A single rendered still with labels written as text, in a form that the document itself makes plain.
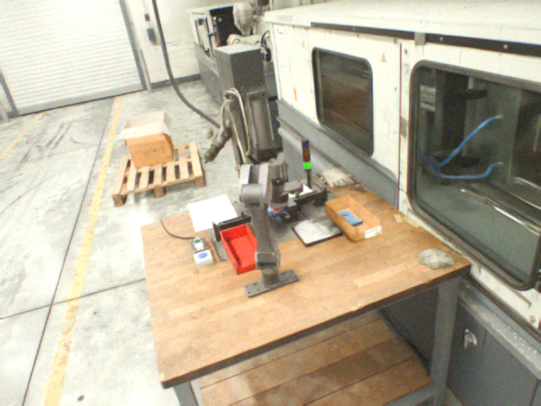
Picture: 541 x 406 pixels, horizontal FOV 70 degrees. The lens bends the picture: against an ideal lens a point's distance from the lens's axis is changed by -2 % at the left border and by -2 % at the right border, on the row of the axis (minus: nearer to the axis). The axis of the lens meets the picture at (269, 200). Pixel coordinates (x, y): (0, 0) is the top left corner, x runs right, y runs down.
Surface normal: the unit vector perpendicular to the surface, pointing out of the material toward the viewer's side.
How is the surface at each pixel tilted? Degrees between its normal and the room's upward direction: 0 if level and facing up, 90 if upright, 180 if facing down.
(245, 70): 90
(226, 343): 0
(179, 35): 90
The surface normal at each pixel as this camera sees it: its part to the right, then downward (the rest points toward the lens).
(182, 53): 0.28, 0.42
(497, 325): -0.63, -0.59
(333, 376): -0.14, -0.87
